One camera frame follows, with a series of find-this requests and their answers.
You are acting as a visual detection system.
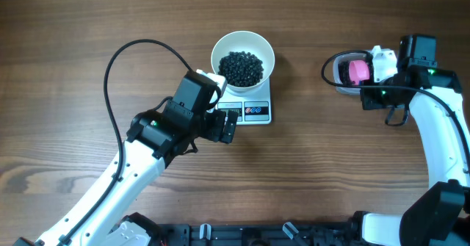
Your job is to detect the pink scoop blue handle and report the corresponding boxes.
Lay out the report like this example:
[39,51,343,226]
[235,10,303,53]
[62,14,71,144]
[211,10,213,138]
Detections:
[348,60,370,85]

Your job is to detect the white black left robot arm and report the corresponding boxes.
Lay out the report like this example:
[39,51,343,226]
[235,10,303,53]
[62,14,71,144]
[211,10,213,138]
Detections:
[33,70,238,245]

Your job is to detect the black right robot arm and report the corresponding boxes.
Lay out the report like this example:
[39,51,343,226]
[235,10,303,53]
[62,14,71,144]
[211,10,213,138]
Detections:
[334,35,469,245]

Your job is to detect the white digital kitchen scale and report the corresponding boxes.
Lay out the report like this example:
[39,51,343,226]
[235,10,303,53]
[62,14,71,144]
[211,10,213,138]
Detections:
[215,79,272,126]

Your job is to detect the white round bowl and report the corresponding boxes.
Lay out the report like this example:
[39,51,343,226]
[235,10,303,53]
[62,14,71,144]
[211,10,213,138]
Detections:
[211,31,275,88]

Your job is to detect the clear plastic container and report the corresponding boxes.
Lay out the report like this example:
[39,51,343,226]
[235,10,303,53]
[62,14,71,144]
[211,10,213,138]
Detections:
[333,51,372,95]

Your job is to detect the black beans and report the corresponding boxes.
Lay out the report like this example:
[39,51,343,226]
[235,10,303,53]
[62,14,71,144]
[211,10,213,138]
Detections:
[218,51,352,88]

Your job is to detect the black left camera cable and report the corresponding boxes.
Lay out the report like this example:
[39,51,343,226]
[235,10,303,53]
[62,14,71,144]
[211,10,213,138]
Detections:
[54,38,194,246]

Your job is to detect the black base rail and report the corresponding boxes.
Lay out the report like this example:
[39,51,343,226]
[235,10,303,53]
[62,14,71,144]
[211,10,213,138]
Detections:
[153,222,416,246]

